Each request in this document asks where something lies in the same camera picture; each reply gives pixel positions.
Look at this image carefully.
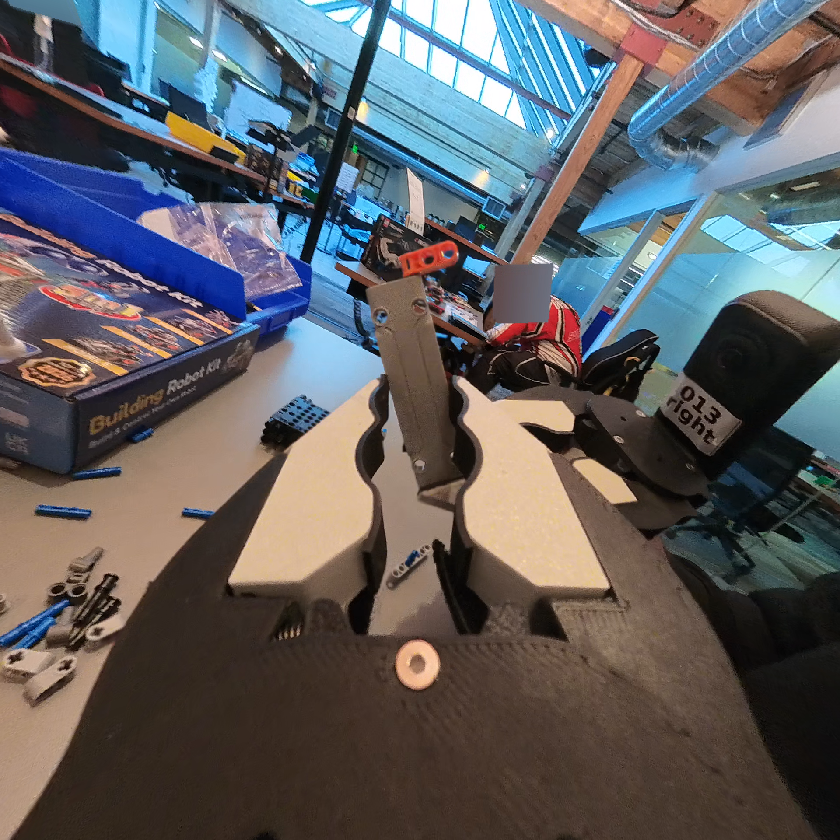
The blue plastic bin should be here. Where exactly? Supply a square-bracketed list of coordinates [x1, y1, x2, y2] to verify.
[0, 147, 312, 342]

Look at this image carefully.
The light grey beam frame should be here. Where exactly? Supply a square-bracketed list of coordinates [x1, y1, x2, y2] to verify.
[365, 274, 466, 511]

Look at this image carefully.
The clear plastic bag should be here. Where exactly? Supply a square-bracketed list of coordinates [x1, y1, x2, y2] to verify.
[141, 200, 304, 296]

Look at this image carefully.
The black office chair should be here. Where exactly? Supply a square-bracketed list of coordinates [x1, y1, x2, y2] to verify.
[581, 328, 660, 401]

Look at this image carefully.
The black perforated block assembly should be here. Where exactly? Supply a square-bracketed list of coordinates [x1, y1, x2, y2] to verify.
[260, 394, 332, 450]

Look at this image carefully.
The silver ventilation duct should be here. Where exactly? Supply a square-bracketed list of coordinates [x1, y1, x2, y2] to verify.
[626, 0, 831, 173]

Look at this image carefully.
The black car set box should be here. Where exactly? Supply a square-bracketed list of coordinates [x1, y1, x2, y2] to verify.
[361, 213, 427, 273]

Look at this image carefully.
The light grey slim holed beam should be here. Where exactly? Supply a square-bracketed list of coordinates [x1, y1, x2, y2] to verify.
[386, 542, 435, 589]

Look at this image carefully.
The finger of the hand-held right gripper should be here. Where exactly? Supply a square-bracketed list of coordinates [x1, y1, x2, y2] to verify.
[495, 399, 580, 435]
[570, 457, 640, 505]

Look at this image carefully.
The wooden support post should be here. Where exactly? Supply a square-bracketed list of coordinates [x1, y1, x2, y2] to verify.
[508, 56, 647, 263]

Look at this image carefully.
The black steel column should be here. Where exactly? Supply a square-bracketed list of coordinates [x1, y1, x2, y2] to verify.
[298, 0, 392, 263]

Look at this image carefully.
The yellow bin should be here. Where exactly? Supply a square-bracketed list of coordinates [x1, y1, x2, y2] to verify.
[164, 110, 247, 161]

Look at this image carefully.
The blue robot kit box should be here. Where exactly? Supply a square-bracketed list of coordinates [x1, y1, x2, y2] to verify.
[0, 213, 261, 475]

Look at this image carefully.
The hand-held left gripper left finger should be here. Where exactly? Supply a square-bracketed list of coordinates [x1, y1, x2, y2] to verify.
[227, 377, 388, 634]

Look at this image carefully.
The wooden edged desk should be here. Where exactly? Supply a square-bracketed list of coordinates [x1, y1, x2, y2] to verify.
[335, 262, 490, 345]
[0, 52, 316, 211]
[423, 220, 509, 263]

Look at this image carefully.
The orange thin holed piece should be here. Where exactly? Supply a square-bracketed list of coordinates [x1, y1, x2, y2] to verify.
[399, 240, 460, 277]

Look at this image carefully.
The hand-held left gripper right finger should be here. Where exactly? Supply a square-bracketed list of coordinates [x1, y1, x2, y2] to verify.
[451, 377, 611, 634]

